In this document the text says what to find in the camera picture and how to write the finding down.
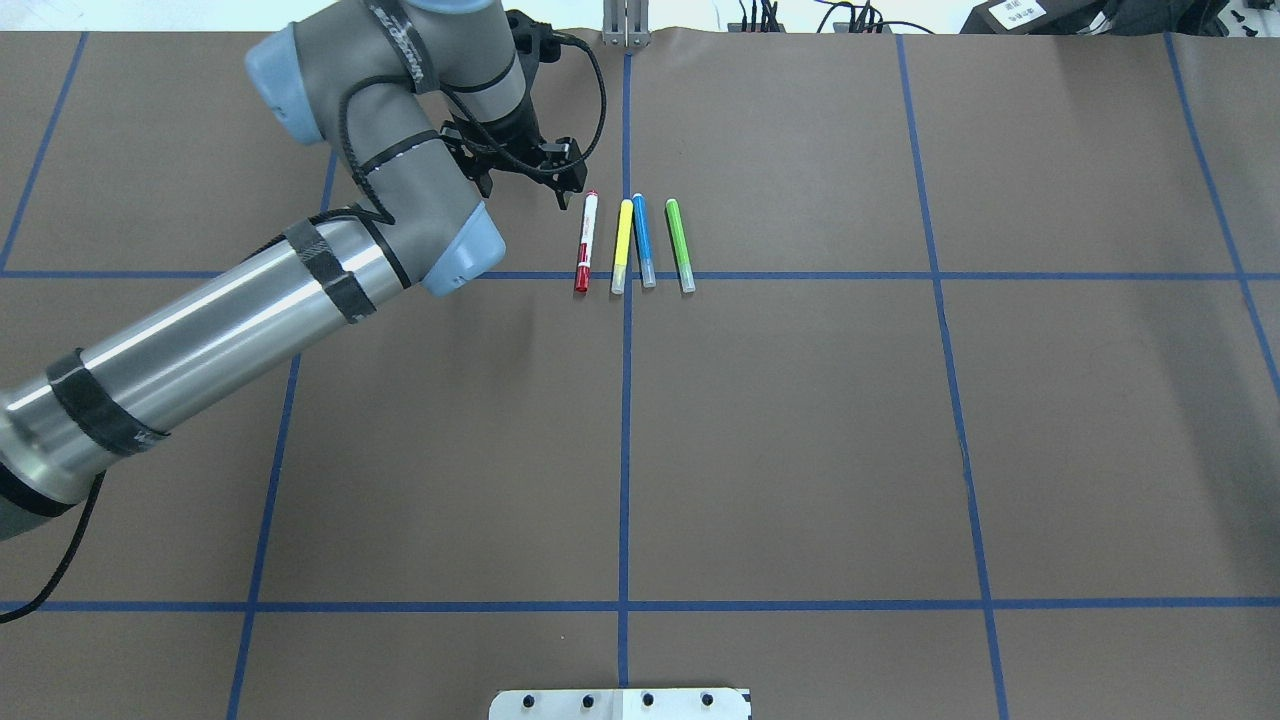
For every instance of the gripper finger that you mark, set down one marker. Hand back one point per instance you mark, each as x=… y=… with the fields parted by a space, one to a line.
x=567 y=184
x=569 y=169

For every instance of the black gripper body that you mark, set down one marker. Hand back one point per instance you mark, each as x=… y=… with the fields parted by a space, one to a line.
x=513 y=130

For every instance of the red and white marker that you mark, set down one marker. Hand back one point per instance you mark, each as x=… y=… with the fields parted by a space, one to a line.
x=584 y=266

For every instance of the blue highlighter pen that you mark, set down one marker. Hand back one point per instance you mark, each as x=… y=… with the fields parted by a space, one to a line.
x=643 y=238

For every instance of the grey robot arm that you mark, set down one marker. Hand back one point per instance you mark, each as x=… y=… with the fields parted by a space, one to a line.
x=422 y=100

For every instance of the yellow highlighter pen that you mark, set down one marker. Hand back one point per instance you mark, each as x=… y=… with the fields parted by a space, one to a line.
x=620 y=266

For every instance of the green highlighter pen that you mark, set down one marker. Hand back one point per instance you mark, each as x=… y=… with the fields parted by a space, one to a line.
x=680 y=246

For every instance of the black box with label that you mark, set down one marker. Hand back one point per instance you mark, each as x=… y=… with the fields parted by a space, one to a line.
x=1040 y=18

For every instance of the grey metal camera post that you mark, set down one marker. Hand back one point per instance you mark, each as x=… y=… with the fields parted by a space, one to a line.
x=626 y=23

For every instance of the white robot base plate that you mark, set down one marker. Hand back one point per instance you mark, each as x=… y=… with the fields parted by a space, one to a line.
x=623 y=703

